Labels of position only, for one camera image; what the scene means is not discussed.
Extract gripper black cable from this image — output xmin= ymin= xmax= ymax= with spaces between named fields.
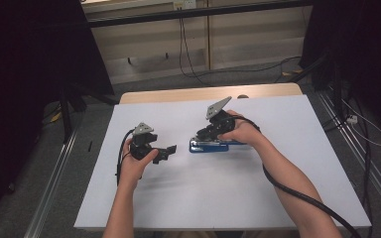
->
xmin=232 ymin=114 xmax=363 ymax=238
xmin=115 ymin=128 xmax=137 ymax=186

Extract person's left hand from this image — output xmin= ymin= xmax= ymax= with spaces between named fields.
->
xmin=118 ymin=138 xmax=160 ymax=190

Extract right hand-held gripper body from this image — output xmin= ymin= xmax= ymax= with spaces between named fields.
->
xmin=195 ymin=95 xmax=236 ymax=140

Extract black hanging cables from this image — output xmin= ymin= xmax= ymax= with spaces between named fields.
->
xmin=178 ymin=7 xmax=209 ymax=85

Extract wooden table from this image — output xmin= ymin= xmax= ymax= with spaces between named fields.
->
xmin=119 ymin=82 xmax=304 ymax=105

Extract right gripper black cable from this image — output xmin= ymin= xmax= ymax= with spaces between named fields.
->
xmin=232 ymin=114 xmax=363 ymax=238

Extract black cable bundle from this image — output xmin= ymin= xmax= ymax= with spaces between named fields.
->
xmin=321 ymin=82 xmax=376 ymax=238

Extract aluminium floor rail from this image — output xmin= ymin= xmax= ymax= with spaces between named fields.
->
xmin=317 ymin=90 xmax=381 ymax=217
xmin=23 ymin=127 xmax=79 ymax=238

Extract yellow floor tape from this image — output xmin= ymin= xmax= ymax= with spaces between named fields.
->
xmin=281 ymin=67 xmax=304 ymax=77
xmin=49 ymin=111 xmax=63 ymax=124

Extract blue stapler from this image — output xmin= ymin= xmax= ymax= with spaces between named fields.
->
xmin=189 ymin=136 xmax=248 ymax=154

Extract dark curtain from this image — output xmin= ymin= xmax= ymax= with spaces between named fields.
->
xmin=299 ymin=0 xmax=381 ymax=140
xmin=0 ymin=0 xmax=115 ymax=229

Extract white floor cable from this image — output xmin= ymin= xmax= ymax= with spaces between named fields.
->
xmin=340 ymin=98 xmax=381 ymax=148

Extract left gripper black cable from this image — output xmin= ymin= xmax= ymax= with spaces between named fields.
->
xmin=115 ymin=128 xmax=137 ymax=186

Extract black horizontal bar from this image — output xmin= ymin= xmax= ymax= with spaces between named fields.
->
xmin=80 ymin=0 xmax=314 ymax=30

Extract black stand legs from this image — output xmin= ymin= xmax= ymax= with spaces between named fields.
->
xmin=59 ymin=83 xmax=120 ymax=145

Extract white table board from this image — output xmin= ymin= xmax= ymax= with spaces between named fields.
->
xmin=73 ymin=94 xmax=372 ymax=231

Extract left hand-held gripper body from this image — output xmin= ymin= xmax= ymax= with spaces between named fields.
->
xmin=129 ymin=122 xmax=159 ymax=162

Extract white wall socket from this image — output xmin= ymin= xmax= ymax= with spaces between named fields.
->
xmin=173 ymin=0 xmax=198 ymax=11

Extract person's right hand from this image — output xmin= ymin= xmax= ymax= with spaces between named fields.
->
xmin=216 ymin=109 xmax=266 ymax=149

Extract black floor cable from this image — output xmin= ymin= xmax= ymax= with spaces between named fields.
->
xmin=197 ymin=55 xmax=304 ymax=84

